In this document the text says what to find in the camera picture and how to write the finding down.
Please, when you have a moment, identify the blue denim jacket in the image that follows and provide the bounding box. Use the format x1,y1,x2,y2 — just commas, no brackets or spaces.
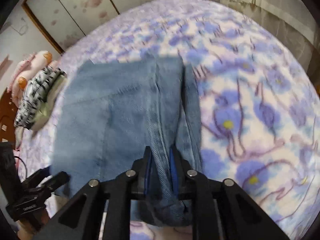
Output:
51,57,201,226

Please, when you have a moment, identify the person's left hand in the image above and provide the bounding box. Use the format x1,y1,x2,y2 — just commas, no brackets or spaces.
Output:
17,209,50,240

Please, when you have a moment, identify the folded light green garment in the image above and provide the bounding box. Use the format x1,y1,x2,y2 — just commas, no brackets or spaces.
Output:
30,75,67,131

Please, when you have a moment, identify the wooden headboard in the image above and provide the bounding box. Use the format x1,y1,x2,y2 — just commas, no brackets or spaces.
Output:
0,92,18,145

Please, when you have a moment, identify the black white patterned garment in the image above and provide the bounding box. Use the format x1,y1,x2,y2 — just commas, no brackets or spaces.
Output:
14,66,67,129

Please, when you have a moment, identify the purple floral bed blanket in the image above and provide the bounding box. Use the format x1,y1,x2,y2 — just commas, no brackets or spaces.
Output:
17,0,320,240

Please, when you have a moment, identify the pink bear print quilt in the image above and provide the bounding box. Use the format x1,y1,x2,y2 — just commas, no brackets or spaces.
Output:
7,50,58,107

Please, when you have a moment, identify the floral sliding wardrobe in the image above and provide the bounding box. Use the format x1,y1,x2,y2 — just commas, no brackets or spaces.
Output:
22,0,153,54

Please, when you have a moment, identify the beige lace covered furniture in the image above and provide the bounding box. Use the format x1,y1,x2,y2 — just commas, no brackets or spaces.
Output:
210,0,319,84

